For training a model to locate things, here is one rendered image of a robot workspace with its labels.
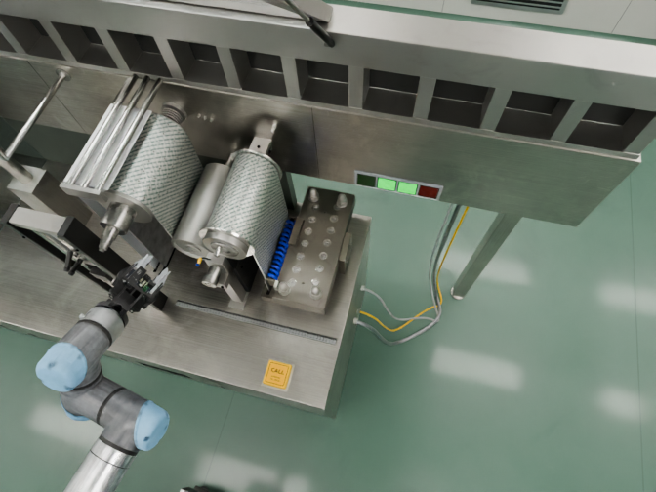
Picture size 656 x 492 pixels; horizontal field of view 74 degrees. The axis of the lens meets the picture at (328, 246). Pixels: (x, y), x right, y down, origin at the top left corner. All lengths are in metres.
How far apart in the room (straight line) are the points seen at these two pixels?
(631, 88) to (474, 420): 1.69
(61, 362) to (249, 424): 1.52
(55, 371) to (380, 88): 0.89
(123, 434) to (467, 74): 0.93
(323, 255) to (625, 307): 1.83
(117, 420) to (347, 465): 1.48
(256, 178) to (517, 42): 0.66
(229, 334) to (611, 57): 1.19
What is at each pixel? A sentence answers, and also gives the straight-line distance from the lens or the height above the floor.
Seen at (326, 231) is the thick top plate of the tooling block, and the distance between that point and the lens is 1.36.
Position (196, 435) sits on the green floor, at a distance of 2.36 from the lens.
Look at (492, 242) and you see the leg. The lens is 1.83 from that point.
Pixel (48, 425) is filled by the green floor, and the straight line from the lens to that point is 2.69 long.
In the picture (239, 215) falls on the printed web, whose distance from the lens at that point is 1.11.
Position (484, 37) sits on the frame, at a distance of 0.96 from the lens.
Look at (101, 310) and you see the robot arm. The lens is 0.94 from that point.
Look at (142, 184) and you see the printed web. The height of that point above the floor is 1.39.
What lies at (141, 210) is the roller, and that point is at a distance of 1.15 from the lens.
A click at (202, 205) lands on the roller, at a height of 1.23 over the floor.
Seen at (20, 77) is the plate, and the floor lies 1.36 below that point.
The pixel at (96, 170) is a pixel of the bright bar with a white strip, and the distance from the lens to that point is 1.13.
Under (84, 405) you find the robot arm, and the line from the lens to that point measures 0.96.
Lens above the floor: 2.24
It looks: 64 degrees down
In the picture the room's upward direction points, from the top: 6 degrees counter-clockwise
